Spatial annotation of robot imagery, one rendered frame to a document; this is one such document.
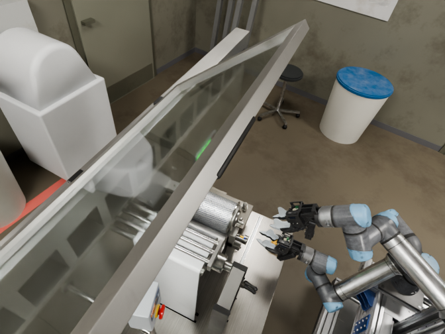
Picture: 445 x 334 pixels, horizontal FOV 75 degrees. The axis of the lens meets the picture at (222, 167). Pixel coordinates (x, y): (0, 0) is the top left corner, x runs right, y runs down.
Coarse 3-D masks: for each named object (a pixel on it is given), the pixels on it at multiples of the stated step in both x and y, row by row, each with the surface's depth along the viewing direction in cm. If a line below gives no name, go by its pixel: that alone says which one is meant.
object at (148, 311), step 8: (152, 288) 58; (144, 296) 57; (152, 296) 57; (160, 296) 64; (144, 304) 56; (152, 304) 56; (136, 312) 55; (144, 312) 55; (152, 312) 57; (160, 312) 61; (136, 320) 57; (144, 320) 56; (152, 320) 59; (136, 328) 61; (144, 328) 60; (152, 328) 61
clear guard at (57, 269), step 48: (192, 96) 88; (240, 96) 61; (144, 144) 73; (192, 144) 53; (96, 192) 63; (144, 192) 48; (48, 240) 55; (96, 240) 43; (0, 288) 49; (48, 288) 39; (96, 288) 33
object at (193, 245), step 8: (184, 232) 98; (192, 232) 96; (184, 240) 94; (192, 240) 94; (200, 240) 96; (208, 240) 95; (176, 248) 92; (184, 248) 92; (192, 248) 94; (200, 248) 93; (208, 248) 92; (216, 248) 93; (192, 256) 91; (200, 256) 90; (216, 256) 92; (208, 264) 89
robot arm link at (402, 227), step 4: (392, 212) 124; (396, 212) 125; (396, 216) 122; (400, 216) 124; (400, 220) 121; (400, 224) 120; (404, 224) 120; (400, 228) 119; (404, 228) 119; (408, 228) 119; (400, 232) 118; (404, 232) 118; (408, 232) 118; (412, 232) 118; (404, 236) 117; (408, 236) 116
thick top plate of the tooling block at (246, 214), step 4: (216, 192) 161; (220, 192) 161; (224, 196) 160; (228, 196) 160; (232, 200) 159; (236, 200) 159; (240, 204) 157; (248, 204) 158; (248, 208) 156; (244, 212) 154; (248, 212) 154; (244, 216) 152; (248, 216) 153; (244, 220) 151; (244, 224) 149; (240, 228) 148; (240, 232) 150
